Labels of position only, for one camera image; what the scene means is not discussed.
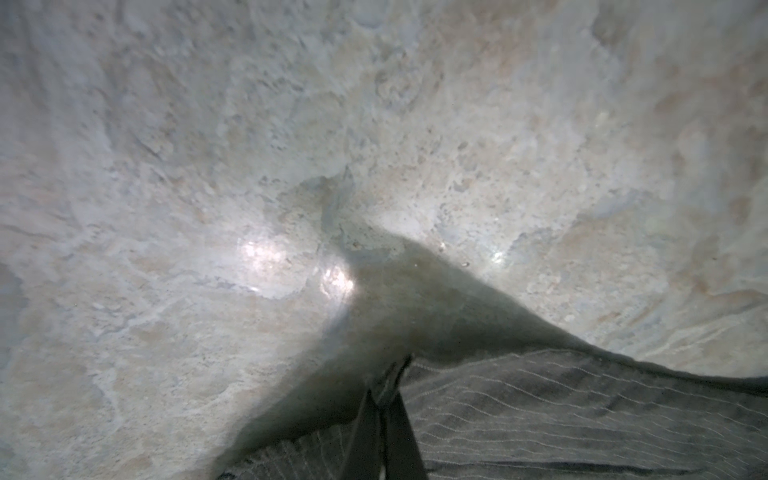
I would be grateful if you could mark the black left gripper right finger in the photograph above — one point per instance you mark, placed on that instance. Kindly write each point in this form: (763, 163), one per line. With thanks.
(402, 458)

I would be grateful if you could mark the dark grey pinstripe shirt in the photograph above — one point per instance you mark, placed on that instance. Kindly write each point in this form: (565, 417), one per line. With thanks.
(549, 414)

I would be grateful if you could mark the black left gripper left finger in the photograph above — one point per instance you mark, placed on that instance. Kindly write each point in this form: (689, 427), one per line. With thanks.
(363, 456)

